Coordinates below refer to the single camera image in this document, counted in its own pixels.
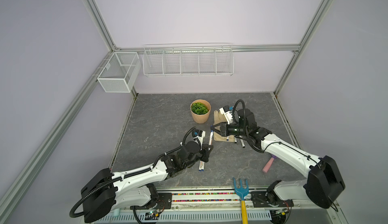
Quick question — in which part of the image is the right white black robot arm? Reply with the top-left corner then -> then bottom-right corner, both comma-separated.
211,107 -> 346,209

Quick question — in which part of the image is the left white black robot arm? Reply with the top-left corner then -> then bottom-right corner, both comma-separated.
69,141 -> 214,223

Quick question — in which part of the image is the beige work glove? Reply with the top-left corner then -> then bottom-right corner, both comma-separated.
213,110 -> 234,143

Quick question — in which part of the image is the beige plant pot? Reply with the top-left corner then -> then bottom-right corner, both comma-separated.
190,99 -> 211,124

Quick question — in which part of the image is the green artificial plant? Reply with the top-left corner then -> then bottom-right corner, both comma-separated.
191,102 -> 209,115

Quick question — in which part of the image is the pink chalk block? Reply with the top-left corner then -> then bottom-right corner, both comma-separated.
262,155 -> 276,173

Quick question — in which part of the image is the small white mesh basket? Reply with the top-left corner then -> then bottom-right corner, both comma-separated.
98,52 -> 141,93

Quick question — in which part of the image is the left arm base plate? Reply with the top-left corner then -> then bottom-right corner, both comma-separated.
135,192 -> 172,210

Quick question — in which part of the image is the teal garden fork yellow handle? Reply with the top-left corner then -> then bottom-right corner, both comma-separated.
232,178 -> 249,224

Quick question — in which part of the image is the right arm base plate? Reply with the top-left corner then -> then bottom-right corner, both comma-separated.
251,191 -> 294,208

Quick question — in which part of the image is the long white wire shelf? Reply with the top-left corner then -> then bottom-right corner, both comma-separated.
143,43 -> 234,76

